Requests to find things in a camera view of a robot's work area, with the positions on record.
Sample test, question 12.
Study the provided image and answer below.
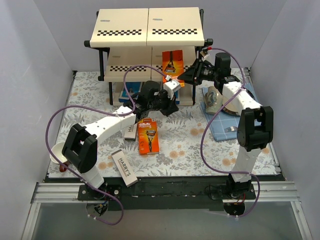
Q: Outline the blue razor box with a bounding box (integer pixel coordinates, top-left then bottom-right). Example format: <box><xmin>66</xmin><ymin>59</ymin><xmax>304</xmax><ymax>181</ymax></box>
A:
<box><xmin>172</xmin><ymin>87</ymin><xmax>181</xmax><ymax>105</ymax></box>
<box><xmin>118</xmin><ymin>82</ymin><xmax>143</xmax><ymax>103</ymax></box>

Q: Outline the orange Gillette razor pack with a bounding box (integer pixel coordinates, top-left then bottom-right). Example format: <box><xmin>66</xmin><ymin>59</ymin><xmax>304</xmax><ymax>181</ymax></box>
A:
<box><xmin>137</xmin><ymin>118</ymin><xmax>160</xmax><ymax>155</ymax></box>
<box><xmin>162</xmin><ymin>50</ymin><xmax>185</xmax><ymax>88</ymax></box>

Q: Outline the white harry's box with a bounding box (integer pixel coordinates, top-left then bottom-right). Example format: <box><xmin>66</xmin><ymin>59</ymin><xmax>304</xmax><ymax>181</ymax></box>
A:
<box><xmin>111</xmin><ymin>149</ymin><xmax>138</xmax><ymax>187</ymax></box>
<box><xmin>124</xmin><ymin>123</ymin><xmax>138</xmax><ymax>141</ymax></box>

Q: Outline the white Harry's box front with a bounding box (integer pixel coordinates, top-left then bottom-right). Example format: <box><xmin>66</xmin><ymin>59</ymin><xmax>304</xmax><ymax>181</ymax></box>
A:
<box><xmin>111</xmin><ymin>149</ymin><xmax>138</xmax><ymax>187</ymax></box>

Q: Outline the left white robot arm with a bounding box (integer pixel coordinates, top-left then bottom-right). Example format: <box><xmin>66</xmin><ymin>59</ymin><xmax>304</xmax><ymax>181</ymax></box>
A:
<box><xmin>61</xmin><ymin>80</ymin><xmax>181</xmax><ymax>200</ymax></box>

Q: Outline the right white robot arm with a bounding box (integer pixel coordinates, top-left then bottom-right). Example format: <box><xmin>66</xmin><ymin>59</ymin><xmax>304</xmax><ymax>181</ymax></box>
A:
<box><xmin>178</xmin><ymin>52</ymin><xmax>274</xmax><ymax>199</ymax></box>

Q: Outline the beige three-tier shelf rack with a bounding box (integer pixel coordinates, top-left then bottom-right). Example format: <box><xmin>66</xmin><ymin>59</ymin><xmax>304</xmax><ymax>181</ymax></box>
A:
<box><xmin>84</xmin><ymin>7</ymin><xmax>213</xmax><ymax>106</ymax></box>

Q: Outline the beige ceramic mug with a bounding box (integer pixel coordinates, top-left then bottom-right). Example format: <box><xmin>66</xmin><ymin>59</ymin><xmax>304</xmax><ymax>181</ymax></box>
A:
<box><xmin>204</xmin><ymin>86</ymin><xmax>223</xmax><ymax>115</ymax></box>

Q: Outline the dark rimmed plate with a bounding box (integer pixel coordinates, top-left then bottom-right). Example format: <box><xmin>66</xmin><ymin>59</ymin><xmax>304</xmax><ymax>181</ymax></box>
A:
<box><xmin>222</xmin><ymin>88</ymin><xmax>256</xmax><ymax>117</ymax></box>

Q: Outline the floral table mat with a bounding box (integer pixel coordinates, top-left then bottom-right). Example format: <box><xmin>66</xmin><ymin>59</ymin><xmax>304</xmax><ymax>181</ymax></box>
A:
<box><xmin>47</xmin><ymin>67</ymin><xmax>279</xmax><ymax>178</ymax></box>

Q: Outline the blue checked cloth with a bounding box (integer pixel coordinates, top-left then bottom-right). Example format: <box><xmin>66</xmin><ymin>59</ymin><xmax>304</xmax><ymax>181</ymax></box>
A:
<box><xmin>200</xmin><ymin>83</ymin><xmax>257</xmax><ymax>142</ymax></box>

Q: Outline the silver fork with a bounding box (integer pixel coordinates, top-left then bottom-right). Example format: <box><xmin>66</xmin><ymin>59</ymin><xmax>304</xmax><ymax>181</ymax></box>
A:
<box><xmin>224</xmin><ymin>126</ymin><xmax>238</xmax><ymax>133</ymax></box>

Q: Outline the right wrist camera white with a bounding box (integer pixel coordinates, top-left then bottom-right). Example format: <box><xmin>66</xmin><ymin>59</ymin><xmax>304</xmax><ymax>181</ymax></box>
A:
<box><xmin>200</xmin><ymin>46</ymin><xmax>212</xmax><ymax>63</ymax></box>

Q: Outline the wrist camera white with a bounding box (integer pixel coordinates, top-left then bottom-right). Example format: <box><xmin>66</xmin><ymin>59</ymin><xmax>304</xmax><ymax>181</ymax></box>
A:
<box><xmin>163</xmin><ymin>75</ymin><xmax>181</xmax><ymax>99</ymax></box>
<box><xmin>200</xmin><ymin>46</ymin><xmax>212</xmax><ymax>63</ymax></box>

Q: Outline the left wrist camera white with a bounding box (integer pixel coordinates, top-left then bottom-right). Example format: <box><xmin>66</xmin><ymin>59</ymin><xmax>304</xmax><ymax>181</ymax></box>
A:
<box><xmin>163</xmin><ymin>75</ymin><xmax>181</xmax><ymax>99</ymax></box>

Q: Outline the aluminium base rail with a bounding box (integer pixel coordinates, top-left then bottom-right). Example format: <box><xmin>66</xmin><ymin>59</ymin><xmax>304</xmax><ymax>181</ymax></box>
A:
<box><xmin>22</xmin><ymin>176</ymin><xmax>312</xmax><ymax>240</ymax></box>

